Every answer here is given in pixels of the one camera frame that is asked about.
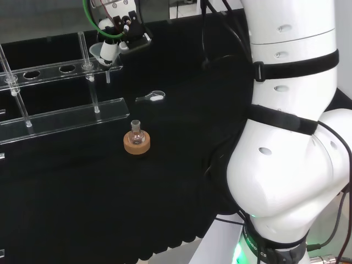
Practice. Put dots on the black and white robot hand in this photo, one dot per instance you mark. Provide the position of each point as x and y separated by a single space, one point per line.
132 30

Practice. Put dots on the clear plastic funnel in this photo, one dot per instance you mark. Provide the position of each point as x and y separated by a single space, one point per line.
94 52

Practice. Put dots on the clear weighing funnel with powder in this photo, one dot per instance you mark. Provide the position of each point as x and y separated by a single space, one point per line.
155 98

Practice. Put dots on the clear funnel stand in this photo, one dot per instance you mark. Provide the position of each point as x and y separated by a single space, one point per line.
68 112

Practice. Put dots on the round-bottom glass flask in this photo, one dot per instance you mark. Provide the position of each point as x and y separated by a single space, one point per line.
136 137

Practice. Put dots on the black cloth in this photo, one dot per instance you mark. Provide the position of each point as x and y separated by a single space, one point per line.
82 192

